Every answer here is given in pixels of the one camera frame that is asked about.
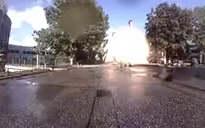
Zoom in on white building with chimney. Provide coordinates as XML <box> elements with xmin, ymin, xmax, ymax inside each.
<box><xmin>104</xmin><ymin>19</ymin><xmax>151</xmax><ymax>66</ymax></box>

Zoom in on low grey wall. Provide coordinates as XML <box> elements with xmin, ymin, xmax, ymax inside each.
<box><xmin>171</xmin><ymin>65</ymin><xmax>205</xmax><ymax>81</ymax></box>

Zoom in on dense dark green trees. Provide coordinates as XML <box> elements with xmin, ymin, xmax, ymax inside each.
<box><xmin>144</xmin><ymin>2</ymin><xmax>205</xmax><ymax>65</ymax></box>

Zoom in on low grey building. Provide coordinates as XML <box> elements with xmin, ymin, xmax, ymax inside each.
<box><xmin>7</xmin><ymin>44</ymin><xmax>38</xmax><ymax>66</ymax></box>

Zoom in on grey asphalt pavement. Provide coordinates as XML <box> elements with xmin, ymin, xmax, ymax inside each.
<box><xmin>0</xmin><ymin>64</ymin><xmax>205</xmax><ymax>128</ymax></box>

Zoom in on grass strip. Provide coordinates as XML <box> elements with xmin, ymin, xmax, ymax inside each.
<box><xmin>0</xmin><ymin>68</ymin><xmax>52</xmax><ymax>83</ymax></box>

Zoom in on large green trees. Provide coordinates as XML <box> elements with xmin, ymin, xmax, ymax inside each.
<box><xmin>32</xmin><ymin>0</ymin><xmax>111</xmax><ymax>66</ymax></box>

